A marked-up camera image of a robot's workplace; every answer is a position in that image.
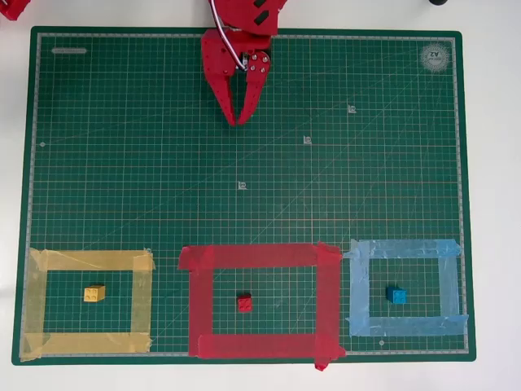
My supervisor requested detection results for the red leader arm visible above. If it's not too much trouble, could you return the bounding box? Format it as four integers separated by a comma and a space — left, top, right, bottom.
0, 0, 32, 21

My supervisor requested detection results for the yellow tape square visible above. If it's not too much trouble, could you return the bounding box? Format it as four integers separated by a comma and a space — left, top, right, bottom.
19, 247, 156, 362

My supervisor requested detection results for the yellow cube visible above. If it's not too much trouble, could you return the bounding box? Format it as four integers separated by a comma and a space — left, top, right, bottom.
83, 284, 107, 303

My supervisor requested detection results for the blue cube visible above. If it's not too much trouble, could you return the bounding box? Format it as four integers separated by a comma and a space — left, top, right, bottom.
385, 285, 408, 305

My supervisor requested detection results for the red tape square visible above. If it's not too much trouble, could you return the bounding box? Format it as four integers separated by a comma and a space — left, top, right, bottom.
177, 240, 347, 372

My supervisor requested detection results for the blue tape square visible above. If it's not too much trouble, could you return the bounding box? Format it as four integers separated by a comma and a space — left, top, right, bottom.
343, 238, 470, 338

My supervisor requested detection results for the green cutting mat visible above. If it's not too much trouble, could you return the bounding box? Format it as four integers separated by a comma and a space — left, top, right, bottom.
11, 26, 477, 367

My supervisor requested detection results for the white servo cable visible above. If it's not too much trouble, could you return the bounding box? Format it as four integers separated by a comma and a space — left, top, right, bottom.
208, 0, 250, 74

